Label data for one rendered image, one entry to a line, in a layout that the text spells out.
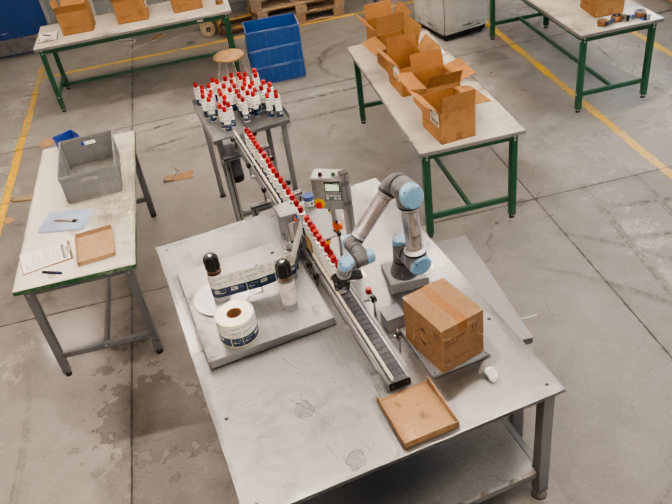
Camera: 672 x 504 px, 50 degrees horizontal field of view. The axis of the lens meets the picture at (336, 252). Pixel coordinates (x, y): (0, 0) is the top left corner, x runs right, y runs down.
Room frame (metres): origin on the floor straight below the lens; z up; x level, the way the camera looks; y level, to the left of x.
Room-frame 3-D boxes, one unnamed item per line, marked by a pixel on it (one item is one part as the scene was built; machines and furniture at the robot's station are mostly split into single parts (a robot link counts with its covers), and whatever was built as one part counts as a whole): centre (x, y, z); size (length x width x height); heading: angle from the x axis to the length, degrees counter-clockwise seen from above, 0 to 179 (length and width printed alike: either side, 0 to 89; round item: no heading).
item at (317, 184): (3.21, -0.02, 1.38); 0.17 x 0.10 x 0.19; 71
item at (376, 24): (6.45, -0.74, 0.97); 0.45 x 0.40 x 0.37; 99
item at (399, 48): (5.58, -0.82, 0.97); 0.45 x 0.38 x 0.37; 100
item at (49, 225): (4.27, 1.79, 0.81); 0.32 x 0.24 x 0.01; 83
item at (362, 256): (2.85, -0.12, 1.19); 0.11 x 0.11 x 0.08; 19
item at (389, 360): (3.09, 0.03, 0.86); 1.65 x 0.08 x 0.04; 16
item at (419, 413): (2.13, -0.24, 0.85); 0.30 x 0.26 x 0.04; 16
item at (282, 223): (3.47, 0.24, 1.01); 0.14 x 0.13 x 0.26; 16
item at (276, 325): (3.08, 0.49, 0.86); 0.80 x 0.67 x 0.05; 16
